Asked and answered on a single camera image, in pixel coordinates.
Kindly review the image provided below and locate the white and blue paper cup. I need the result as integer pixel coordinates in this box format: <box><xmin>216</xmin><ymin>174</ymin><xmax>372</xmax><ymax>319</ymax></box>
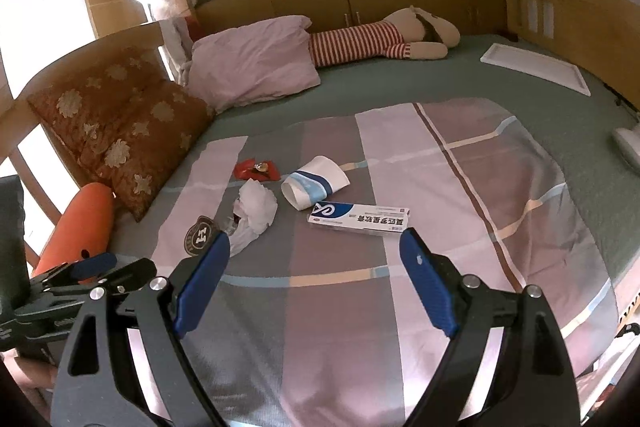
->
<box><xmin>281</xmin><ymin>156</ymin><xmax>350</xmax><ymax>210</ymax></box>

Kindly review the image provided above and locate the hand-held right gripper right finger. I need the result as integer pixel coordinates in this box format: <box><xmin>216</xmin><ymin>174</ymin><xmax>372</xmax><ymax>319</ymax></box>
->
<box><xmin>399</xmin><ymin>228</ymin><xmax>584</xmax><ymax>427</ymax></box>

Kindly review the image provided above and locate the bed with green sheet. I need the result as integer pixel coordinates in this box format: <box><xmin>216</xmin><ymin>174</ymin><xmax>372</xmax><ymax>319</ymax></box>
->
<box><xmin>112</xmin><ymin>32</ymin><xmax>640</xmax><ymax>427</ymax></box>

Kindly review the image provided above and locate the white tissue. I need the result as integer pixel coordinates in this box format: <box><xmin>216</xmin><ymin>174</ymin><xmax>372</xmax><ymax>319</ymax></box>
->
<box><xmin>220</xmin><ymin>181</ymin><xmax>279</xmax><ymax>258</ymax></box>

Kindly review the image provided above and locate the brown floral pillow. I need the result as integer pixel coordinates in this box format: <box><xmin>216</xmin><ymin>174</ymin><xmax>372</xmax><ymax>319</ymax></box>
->
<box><xmin>75</xmin><ymin>79</ymin><xmax>216</xmax><ymax>223</ymax></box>
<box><xmin>27</xmin><ymin>49</ymin><xmax>168</xmax><ymax>158</ymax></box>

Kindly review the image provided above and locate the white and blue medicine box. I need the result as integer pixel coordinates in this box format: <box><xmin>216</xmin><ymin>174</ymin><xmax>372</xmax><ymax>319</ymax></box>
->
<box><xmin>306</xmin><ymin>202</ymin><xmax>411</xmax><ymax>238</ymax></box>

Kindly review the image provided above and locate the pink plaid blanket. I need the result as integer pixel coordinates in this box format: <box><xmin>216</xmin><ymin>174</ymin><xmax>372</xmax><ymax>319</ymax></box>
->
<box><xmin>112</xmin><ymin>97</ymin><xmax>622</xmax><ymax>427</ymax></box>

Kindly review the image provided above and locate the orange carrot plush pillow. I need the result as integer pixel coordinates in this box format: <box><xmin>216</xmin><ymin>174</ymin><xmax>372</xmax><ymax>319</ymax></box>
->
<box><xmin>32</xmin><ymin>183</ymin><xmax>116</xmax><ymax>286</ymax></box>

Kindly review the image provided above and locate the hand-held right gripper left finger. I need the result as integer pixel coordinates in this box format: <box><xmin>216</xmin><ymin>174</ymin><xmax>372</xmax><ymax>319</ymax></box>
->
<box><xmin>50</xmin><ymin>231</ymin><xmax>233</xmax><ymax>427</ymax></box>

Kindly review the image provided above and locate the red candy wrapper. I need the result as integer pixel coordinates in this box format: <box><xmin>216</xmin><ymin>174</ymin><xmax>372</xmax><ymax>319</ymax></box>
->
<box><xmin>234</xmin><ymin>159</ymin><xmax>279</xmax><ymax>182</ymax></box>

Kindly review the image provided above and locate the white tray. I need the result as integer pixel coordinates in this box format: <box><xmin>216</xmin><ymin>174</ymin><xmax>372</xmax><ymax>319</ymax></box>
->
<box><xmin>480</xmin><ymin>43</ymin><xmax>592</xmax><ymax>97</ymax></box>

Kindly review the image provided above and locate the white plastic object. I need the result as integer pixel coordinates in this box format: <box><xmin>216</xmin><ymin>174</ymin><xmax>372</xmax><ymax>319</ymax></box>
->
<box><xmin>612</xmin><ymin>122</ymin><xmax>640</xmax><ymax>170</ymax></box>

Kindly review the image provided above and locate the red striped plush doll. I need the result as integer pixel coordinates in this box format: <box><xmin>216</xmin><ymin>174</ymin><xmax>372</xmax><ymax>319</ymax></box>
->
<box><xmin>307</xmin><ymin>5</ymin><xmax>461</xmax><ymax>68</ymax></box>

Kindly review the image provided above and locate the white cloth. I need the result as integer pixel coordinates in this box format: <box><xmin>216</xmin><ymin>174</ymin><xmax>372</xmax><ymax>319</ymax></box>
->
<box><xmin>161</xmin><ymin>18</ymin><xmax>196</xmax><ymax>86</ymax></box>

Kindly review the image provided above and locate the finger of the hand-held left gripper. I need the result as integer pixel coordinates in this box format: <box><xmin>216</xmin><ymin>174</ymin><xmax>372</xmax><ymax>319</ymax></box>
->
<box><xmin>30</xmin><ymin>253</ymin><xmax>119</xmax><ymax>291</ymax></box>
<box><xmin>92</xmin><ymin>258</ymin><xmax>158</xmax><ymax>296</ymax></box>

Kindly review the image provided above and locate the pink pillow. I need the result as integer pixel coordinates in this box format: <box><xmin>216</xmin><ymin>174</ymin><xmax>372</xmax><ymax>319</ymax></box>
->
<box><xmin>187</xmin><ymin>16</ymin><xmax>321</xmax><ymax>114</ymax></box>

